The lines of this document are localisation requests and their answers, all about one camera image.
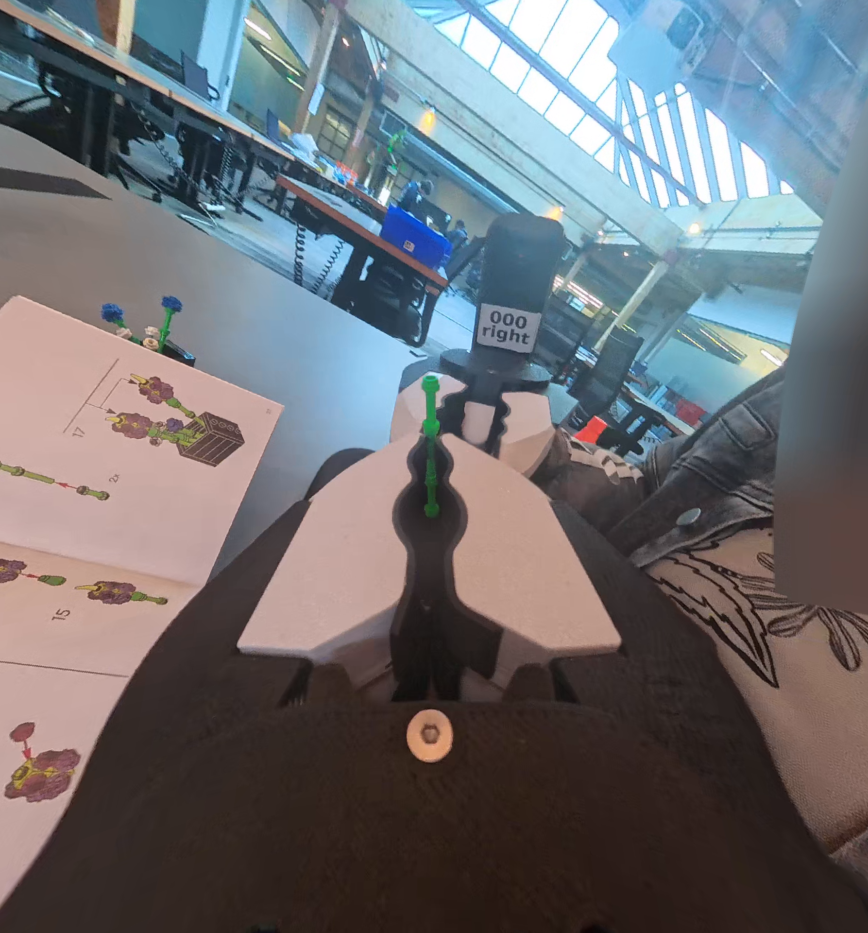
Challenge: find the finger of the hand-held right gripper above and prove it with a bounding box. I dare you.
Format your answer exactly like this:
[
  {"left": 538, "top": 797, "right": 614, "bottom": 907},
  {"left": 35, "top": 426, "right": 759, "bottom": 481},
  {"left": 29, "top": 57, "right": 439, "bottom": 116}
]
[
  {"left": 494, "top": 390, "right": 560, "bottom": 478},
  {"left": 390, "top": 386, "right": 471, "bottom": 447}
]

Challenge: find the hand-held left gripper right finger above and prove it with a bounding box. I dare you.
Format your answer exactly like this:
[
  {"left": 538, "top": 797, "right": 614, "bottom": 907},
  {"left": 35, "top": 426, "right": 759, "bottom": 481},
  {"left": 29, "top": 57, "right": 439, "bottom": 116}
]
[{"left": 440, "top": 433, "right": 623, "bottom": 672}]

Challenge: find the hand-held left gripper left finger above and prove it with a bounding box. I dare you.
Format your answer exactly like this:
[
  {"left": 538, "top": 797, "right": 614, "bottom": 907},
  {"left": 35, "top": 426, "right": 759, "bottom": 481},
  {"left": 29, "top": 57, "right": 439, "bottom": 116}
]
[{"left": 237, "top": 433, "right": 416, "bottom": 666}]

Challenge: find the green toy stem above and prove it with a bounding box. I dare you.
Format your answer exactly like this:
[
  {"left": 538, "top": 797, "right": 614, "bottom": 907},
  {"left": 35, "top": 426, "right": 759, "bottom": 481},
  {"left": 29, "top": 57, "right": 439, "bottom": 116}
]
[{"left": 420, "top": 375, "right": 443, "bottom": 519}]

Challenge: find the grey desk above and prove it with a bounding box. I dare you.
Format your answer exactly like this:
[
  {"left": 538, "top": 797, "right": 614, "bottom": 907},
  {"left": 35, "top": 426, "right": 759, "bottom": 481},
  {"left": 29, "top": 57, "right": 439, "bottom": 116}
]
[{"left": 0, "top": 117, "right": 442, "bottom": 584}]

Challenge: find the blue plastic bin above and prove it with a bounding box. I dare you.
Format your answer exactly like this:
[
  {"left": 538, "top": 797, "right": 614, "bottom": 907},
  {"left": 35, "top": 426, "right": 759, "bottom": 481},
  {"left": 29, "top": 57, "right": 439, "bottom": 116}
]
[{"left": 378, "top": 203, "right": 454, "bottom": 268}]

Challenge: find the open instruction booklet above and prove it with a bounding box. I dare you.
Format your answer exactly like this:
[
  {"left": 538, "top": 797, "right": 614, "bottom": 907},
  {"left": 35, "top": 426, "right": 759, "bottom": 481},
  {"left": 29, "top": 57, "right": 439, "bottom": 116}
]
[{"left": 0, "top": 295, "right": 285, "bottom": 933}]

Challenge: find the blue toy flower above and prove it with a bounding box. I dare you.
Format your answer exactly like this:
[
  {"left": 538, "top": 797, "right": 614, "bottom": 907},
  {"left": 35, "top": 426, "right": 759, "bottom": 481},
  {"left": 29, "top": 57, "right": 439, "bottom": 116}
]
[
  {"left": 100, "top": 302, "right": 142, "bottom": 345},
  {"left": 154, "top": 294, "right": 186, "bottom": 356}
]

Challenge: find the white floral shirt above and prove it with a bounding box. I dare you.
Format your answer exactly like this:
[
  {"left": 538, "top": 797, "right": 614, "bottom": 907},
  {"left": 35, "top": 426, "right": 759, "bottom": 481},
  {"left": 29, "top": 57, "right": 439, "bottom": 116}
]
[{"left": 641, "top": 525, "right": 868, "bottom": 859}]

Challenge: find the long wooden table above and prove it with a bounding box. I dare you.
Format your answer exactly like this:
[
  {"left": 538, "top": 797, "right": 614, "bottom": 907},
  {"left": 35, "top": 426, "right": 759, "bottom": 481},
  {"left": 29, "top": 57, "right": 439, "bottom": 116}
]
[{"left": 0, "top": 0, "right": 298, "bottom": 194}]

